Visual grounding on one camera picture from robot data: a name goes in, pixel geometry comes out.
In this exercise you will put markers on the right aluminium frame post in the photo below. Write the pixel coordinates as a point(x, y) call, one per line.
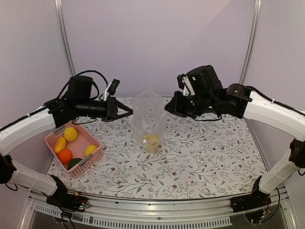
point(251, 41)

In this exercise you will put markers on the left aluminium frame post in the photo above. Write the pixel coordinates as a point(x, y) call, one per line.
point(64, 36)

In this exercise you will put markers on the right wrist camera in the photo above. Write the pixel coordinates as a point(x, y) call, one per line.
point(185, 85)

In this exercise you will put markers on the front aluminium rail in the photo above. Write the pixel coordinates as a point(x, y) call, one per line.
point(122, 213)

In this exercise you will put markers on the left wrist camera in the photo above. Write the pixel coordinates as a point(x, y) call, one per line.
point(110, 90)

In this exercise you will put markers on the yellow mango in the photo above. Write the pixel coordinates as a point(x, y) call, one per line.
point(90, 149)
point(60, 144)

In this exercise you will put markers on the pink plastic basket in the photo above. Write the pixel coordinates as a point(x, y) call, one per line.
point(77, 148)

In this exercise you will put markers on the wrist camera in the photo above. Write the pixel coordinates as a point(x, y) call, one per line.
point(185, 85)
point(110, 90)

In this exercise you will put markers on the orange fruit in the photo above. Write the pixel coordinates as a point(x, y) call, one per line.
point(65, 156)

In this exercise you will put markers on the yellow lemon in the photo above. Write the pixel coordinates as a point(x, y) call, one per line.
point(70, 134)

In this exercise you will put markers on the clear zip top bag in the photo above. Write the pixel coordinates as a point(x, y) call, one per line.
point(148, 116)

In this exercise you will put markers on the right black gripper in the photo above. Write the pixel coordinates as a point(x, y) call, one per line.
point(174, 106)

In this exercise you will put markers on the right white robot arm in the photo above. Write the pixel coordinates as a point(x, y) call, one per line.
point(201, 92)

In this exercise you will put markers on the yellow banana bunch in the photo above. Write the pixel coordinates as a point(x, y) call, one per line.
point(151, 142)

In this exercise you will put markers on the aluminium frame post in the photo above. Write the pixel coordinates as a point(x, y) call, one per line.
point(251, 41)
point(64, 36)

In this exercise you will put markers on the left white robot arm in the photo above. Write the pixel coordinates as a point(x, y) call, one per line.
point(73, 101)

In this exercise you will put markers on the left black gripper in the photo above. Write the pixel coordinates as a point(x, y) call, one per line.
point(111, 114)

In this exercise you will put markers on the green avocado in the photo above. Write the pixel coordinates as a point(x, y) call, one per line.
point(73, 163)

